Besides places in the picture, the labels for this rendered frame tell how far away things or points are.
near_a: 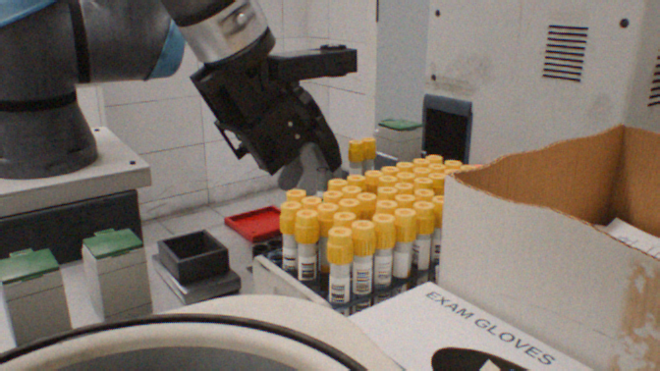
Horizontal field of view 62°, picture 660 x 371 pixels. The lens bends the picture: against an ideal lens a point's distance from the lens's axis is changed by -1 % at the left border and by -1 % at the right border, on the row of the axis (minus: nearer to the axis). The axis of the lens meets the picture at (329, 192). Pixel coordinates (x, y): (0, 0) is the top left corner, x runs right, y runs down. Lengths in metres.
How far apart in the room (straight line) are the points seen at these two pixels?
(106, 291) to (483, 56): 0.49
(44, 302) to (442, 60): 0.53
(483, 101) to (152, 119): 2.34
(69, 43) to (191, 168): 2.30
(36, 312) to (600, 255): 0.39
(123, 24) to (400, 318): 0.56
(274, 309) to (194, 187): 2.81
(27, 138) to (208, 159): 2.32
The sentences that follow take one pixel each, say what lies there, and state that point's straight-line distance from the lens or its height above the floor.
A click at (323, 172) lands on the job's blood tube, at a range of 0.51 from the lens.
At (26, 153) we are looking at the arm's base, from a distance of 0.79.
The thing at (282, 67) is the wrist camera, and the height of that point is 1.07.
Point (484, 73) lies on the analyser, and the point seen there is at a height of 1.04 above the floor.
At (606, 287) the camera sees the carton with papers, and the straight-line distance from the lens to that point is 0.32.
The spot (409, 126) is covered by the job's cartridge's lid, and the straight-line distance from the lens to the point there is 0.67.
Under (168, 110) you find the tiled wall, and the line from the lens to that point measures 2.92.
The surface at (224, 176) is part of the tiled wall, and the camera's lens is 3.14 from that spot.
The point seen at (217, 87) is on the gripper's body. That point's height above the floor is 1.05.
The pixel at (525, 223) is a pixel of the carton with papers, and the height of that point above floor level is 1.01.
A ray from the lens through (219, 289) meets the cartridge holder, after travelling 0.51.
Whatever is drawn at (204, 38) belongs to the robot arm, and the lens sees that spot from 0.50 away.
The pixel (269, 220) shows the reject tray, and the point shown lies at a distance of 0.66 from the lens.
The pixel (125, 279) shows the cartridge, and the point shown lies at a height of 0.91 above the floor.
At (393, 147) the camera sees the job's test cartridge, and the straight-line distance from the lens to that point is 0.67.
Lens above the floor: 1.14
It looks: 20 degrees down
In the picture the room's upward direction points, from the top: straight up
